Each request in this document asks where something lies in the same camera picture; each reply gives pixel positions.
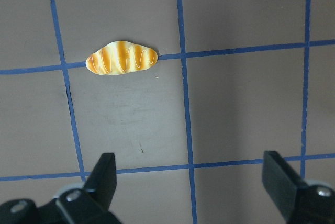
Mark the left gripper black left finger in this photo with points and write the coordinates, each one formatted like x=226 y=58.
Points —
x=86 y=203

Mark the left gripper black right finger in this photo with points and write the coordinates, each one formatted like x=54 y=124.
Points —
x=298 y=200

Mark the toy croissant bread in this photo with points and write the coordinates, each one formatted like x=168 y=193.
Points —
x=121 y=57

